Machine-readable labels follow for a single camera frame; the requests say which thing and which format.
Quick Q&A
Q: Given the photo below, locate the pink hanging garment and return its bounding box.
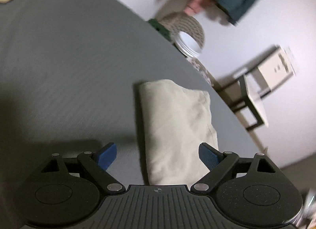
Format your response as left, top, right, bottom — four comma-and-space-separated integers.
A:
184, 0, 216, 16

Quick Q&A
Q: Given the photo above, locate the dark wooden chair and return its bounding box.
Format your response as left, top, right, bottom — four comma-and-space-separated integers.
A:
217, 45, 297, 132

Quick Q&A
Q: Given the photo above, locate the woven round mat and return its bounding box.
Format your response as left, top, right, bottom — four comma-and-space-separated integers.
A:
158, 12, 205, 49

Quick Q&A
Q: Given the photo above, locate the beige sleeveless top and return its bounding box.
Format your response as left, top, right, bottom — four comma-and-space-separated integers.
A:
139, 79, 218, 187

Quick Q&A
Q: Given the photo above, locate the white plastic bucket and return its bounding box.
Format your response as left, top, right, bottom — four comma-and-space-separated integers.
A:
174, 31, 201, 58

